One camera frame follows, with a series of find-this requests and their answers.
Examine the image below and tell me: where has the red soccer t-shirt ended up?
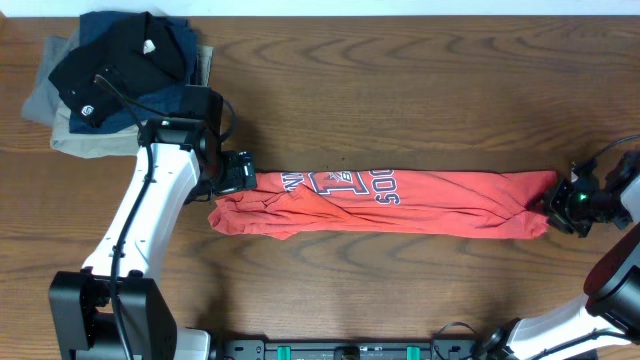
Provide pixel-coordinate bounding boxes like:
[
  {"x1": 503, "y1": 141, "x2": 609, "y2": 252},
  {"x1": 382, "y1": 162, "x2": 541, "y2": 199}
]
[{"x1": 208, "y1": 170, "x2": 556, "y2": 240}]

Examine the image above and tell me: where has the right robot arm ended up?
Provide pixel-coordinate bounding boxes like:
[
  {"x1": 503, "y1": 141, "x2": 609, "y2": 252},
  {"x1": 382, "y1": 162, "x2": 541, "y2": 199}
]
[{"x1": 471, "y1": 150, "x2": 639, "y2": 359}]

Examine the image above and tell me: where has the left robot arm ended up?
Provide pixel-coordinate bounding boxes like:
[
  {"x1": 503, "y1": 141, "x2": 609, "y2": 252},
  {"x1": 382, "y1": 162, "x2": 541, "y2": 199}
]
[{"x1": 48, "y1": 117, "x2": 257, "y2": 360}]

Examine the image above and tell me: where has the khaki folded garment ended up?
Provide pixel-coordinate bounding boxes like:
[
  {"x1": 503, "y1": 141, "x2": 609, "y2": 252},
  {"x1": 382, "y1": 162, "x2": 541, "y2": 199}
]
[{"x1": 49, "y1": 44, "x2": 215, "y2": 160}]

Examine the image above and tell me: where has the navy folded shirt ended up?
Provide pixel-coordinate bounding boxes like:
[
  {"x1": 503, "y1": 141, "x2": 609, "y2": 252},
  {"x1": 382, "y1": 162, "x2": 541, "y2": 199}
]
[{"x1": 68, "y1": 10, "x2": 200, "y2": 135}]

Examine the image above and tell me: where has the black folded polo shirt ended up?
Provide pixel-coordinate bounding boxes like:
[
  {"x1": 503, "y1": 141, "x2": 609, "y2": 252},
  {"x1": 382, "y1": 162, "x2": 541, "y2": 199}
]
[{"x1": 47, "y1": 11, "x2": 187, "y2": 129}]

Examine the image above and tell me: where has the grey folded garment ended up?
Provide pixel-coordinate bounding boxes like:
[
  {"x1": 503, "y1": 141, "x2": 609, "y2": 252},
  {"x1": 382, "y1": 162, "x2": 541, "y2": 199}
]
[{"x1": 21, "y1": 29, "x2": 80, "y2": 127}]

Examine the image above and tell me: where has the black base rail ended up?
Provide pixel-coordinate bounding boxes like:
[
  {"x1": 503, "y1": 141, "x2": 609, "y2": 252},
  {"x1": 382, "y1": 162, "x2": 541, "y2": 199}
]
[{"x1": 214, "y1": 338, "x2": 599, "y2": 360}]

